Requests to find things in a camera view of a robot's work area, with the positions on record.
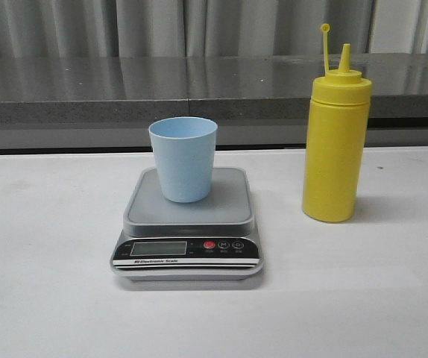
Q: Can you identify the light blue plastic cup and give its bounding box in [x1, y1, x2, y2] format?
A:
[148, 116, 218, 203]

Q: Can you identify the yellow squeeze bottle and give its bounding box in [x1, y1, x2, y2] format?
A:
[302, 23, 372, 223]

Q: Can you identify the silver electronic kitchen scale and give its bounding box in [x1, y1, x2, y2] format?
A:
[110, 167, 265, 291]

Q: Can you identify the grey stone counter ledge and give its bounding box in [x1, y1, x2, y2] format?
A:
[0, 54, 428, 153]

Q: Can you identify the grey curtain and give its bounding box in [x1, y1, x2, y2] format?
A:
[0, 1, 428, 57]

